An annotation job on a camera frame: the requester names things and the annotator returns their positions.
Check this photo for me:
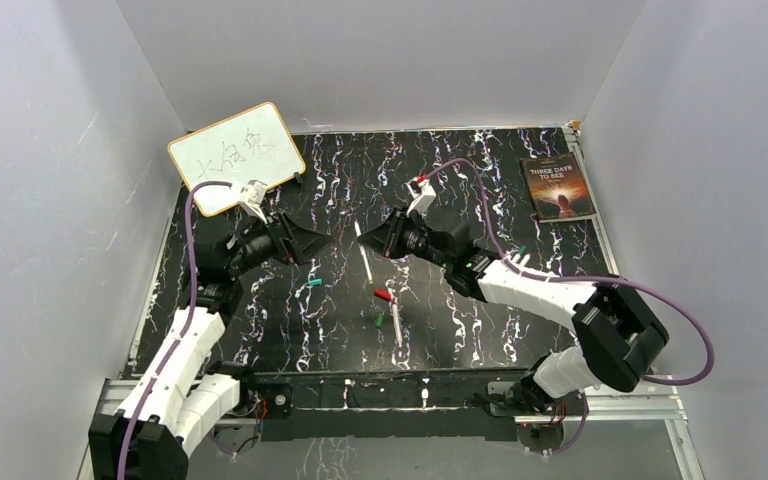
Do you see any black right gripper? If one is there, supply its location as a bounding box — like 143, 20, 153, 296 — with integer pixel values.
359, 205, 451, 269

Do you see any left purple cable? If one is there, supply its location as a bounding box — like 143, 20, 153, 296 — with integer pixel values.
114, 180, 240, 480

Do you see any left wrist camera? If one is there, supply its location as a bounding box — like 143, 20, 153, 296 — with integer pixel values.
231, 180, 267, 223

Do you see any white pen red tip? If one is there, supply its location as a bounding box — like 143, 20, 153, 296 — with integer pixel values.
389, 300, 403, 349

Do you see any dark paperback book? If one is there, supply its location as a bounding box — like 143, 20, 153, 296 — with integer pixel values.
521, 153, 597, 223

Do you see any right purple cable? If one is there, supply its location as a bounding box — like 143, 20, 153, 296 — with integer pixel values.
423, 157, 717, 457

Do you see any purple cable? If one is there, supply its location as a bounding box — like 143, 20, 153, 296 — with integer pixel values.
114, 180, 240, 480
423, 157, 717, 457

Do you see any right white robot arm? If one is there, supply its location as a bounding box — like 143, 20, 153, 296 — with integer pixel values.
358, 207, 669, 416

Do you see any white marker pen yellow end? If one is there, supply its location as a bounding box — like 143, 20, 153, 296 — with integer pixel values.
353, 220, 374, 285

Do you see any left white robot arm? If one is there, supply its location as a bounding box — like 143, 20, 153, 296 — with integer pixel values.
88, 212, 332, 479

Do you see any red pen cap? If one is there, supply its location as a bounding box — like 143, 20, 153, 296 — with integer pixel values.
374, 289, 392, 302

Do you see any small whiteboard wooden frame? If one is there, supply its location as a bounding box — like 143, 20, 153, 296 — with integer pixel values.
167, 102, 307, 189

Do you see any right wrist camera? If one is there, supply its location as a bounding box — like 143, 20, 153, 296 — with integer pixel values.
405, 175, 436, 216

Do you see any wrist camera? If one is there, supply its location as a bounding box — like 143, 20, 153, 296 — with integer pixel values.
405, 175, 436, 216
231, 180, 267, 223

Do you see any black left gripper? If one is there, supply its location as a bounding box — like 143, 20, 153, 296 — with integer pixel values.
226, 208, 333, 278

